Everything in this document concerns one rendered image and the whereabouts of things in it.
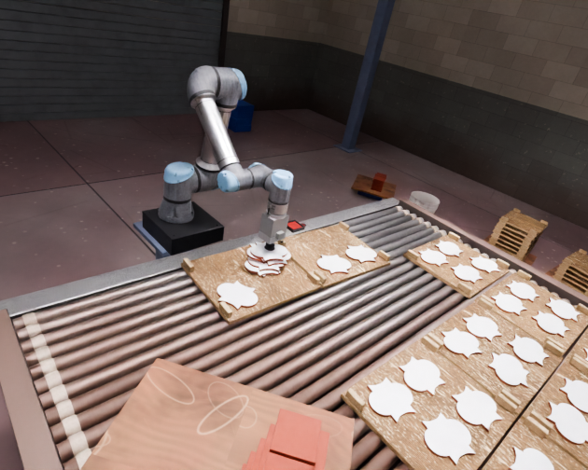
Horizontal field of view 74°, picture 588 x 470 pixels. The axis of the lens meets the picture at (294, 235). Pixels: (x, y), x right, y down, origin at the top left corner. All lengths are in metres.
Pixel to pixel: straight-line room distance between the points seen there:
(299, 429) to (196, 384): 0.42
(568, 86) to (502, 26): 1.20
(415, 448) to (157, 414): 0.65
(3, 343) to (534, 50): 6.26
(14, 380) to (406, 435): 0.99
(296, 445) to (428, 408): 0.70
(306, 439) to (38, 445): 0.63
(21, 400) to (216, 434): 0.47
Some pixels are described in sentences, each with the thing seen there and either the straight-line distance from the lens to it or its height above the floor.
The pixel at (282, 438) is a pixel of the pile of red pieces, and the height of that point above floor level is 1.31.
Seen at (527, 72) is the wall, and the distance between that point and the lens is 6.46.
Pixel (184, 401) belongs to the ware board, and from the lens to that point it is 0.99.
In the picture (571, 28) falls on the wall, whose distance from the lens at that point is 6.40.
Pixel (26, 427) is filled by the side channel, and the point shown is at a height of 0.95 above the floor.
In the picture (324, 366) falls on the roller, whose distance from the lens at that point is 1.27.
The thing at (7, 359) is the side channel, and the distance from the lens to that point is 1.26.
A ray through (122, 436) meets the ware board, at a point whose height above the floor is 1.04.
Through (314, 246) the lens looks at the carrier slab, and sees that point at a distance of 1.75.
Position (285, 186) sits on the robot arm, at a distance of 1.37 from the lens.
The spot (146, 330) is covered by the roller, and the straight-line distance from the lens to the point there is 1.30.
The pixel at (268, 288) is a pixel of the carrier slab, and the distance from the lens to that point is 1.45.
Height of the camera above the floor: 1.85
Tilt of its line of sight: 30 degrees down
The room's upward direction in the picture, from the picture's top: 12 degrees clockwise
